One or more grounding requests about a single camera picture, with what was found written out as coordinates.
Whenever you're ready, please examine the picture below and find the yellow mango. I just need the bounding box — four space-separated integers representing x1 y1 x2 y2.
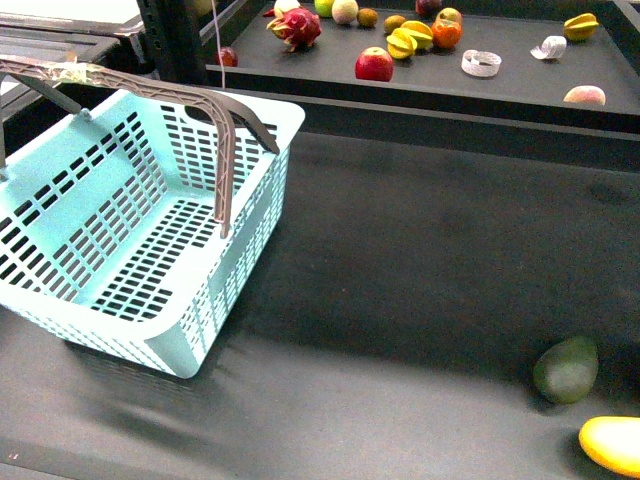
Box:
578 416 639 479

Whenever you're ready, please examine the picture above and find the beige round melon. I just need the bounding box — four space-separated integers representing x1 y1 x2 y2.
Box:
331 0 359 25

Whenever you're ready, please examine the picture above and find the black shelf upright post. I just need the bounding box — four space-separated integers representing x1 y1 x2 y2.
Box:
137 0 207 85

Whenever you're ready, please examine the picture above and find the dark purple fruit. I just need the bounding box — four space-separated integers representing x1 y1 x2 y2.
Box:
414 0 442 18

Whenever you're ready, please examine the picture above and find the brown kiwi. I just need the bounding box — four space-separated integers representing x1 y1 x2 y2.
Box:
356 8 379 28
383 14 406 35

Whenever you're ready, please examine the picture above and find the white foam fruit net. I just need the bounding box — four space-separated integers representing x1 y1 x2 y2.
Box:
461 49 502 78

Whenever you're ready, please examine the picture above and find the white round fruit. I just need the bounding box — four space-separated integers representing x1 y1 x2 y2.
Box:
273 0 300 17

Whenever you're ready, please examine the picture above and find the pale peach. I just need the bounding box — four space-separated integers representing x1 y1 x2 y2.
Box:
563 85 606 106

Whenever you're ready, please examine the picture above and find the white hanging cable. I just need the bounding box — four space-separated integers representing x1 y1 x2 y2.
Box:
210 0 228 91

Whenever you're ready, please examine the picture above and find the far yellow star fruit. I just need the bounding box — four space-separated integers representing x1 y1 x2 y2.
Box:
563 13 599 41

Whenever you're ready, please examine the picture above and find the pink dragon fruit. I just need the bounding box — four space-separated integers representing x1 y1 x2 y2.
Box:
266 7 322 52

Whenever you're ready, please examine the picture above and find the crumpled white foam net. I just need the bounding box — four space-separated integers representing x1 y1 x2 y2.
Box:
530 35 567 61

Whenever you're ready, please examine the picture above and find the small red apple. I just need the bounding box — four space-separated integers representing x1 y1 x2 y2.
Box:
215 46 239 67

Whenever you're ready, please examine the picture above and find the yellow star fruit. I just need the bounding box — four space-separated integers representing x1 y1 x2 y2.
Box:
386 28 417 60
401 20 433 50
563 13 599 41

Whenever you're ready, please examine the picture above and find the red yellow peach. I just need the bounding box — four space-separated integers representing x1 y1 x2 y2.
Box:
436 7 463 25

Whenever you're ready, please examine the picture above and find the large red apple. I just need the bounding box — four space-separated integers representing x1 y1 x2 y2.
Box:
354 47 394 82

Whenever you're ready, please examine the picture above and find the green avocado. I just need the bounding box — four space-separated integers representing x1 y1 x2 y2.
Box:
532 336 599 405

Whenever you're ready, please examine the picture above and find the green apple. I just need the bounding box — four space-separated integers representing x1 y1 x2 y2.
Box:
314 0 334 18

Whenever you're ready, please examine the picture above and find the brown basket handle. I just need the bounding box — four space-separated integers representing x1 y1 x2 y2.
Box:
1 55 280 238

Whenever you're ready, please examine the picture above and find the front yellow star fruit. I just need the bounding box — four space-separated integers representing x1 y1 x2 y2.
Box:
386 28 417 60

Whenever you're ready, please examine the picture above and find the rear yellow star fruit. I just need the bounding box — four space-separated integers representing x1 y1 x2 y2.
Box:
401 20 433 50

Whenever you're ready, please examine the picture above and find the light blue plastic basket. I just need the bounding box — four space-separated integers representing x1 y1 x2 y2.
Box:
1 91 305 378

